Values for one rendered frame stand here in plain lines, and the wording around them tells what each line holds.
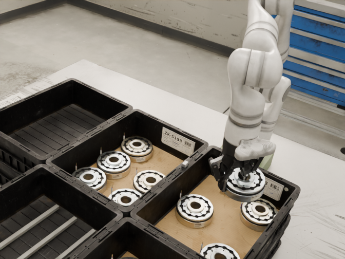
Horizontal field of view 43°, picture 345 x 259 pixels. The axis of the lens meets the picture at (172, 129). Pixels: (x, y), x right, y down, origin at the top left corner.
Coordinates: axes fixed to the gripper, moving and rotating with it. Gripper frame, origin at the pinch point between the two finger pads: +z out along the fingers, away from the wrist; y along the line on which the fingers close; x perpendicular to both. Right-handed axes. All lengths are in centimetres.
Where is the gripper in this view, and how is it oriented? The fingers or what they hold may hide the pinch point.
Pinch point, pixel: (232, 182)
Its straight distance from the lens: 106.3
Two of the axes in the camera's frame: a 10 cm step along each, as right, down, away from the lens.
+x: 3.5, 6.0, -7.2
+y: -9.4, 1.7, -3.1
